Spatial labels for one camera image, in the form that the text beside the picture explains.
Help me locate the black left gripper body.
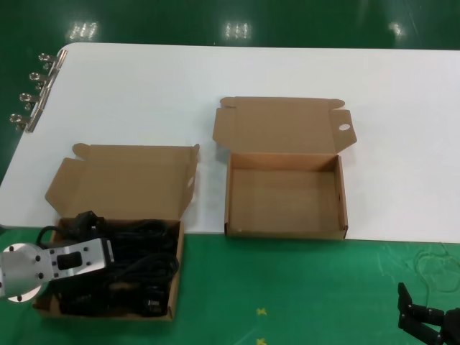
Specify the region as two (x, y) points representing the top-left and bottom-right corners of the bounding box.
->
(57, 211), (107, 241)

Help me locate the cardboard box with notched lid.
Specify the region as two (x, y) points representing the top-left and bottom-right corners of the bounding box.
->
(31, 142), (201, 321)

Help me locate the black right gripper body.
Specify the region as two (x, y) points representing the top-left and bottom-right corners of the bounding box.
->
(436, 308), (460, 345)

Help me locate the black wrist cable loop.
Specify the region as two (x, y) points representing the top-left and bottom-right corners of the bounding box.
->
(37, 225), (60, 249)

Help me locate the silver binder clip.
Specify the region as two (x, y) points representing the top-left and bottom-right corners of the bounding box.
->
(37, 50), (69, 72)
(9, 109), (41, 134)
(28, 70), (60, 91)
(18, 89), (50, 111)

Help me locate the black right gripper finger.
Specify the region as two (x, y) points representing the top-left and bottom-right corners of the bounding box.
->
(397, 282), (446, 341)

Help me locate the green table cloth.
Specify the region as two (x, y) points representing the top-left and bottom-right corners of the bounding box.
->
(0, 222), (460, 345)

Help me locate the cardboard box with round-holed lid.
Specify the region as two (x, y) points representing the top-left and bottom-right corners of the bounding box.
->
(211, 96), (357, 241)

